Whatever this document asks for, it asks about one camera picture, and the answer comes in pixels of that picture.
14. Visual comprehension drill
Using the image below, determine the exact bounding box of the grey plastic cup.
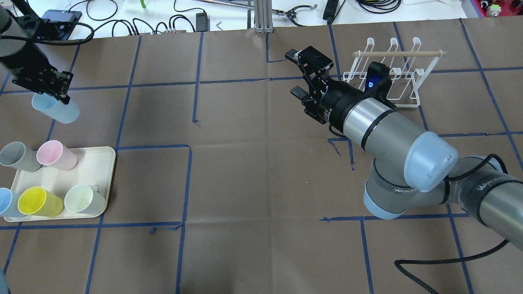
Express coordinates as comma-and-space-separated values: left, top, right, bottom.
0, 142, 42, 172

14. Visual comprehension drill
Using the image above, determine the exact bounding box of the white plastic cup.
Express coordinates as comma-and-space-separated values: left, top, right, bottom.
64, 184, 106, 215

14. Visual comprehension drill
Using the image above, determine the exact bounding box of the yellow plastic cup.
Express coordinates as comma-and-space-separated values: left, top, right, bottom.
17, 186, 64, 217

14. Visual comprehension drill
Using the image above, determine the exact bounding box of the black braided cable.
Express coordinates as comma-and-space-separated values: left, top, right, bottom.
394, 239, 511, 294

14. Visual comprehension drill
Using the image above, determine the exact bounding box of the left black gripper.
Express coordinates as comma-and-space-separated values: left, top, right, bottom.
1, 55, 74, 105

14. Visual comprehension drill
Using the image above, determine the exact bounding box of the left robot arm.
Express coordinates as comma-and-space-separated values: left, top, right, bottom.
0, 8, 73, 105

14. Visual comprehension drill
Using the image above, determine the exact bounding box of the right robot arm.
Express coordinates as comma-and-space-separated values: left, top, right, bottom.
285, 46, 523, 249

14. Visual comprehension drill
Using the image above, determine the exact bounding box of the grabber reaching tool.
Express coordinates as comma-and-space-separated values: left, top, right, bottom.
198, 0, 318, 19

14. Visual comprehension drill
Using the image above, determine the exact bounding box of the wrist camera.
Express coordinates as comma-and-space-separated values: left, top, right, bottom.
18, 10, 83, 41
364, 61, 398, 111

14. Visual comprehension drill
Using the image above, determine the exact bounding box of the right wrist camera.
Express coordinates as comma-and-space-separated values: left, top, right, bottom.
364, 61, 398, 111

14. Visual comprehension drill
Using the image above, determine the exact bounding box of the pink plastic cup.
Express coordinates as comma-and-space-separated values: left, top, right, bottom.
37, 140, 78, 171

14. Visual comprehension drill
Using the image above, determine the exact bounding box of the aluminium frame post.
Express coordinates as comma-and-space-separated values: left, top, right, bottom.
253, 0, 273, 33

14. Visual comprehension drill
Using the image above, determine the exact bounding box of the light blue plastic cup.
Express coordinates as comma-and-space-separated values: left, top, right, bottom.
31, 94, 80, 124

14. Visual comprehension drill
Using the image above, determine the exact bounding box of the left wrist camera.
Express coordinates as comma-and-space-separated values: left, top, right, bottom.
18, 10, 83, 41

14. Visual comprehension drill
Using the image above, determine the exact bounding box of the cream plastic tray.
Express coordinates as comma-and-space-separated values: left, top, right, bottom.
4, 147, 116, 222

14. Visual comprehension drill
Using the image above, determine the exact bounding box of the white wire cup rack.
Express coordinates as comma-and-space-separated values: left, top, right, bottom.
342, 37, 447, 108

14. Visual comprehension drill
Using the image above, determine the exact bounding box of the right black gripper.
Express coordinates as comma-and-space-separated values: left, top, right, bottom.
285, 46, 368, 125

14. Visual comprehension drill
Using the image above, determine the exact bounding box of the black power adapter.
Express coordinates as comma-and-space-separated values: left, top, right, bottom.
195, 12, 210, 32

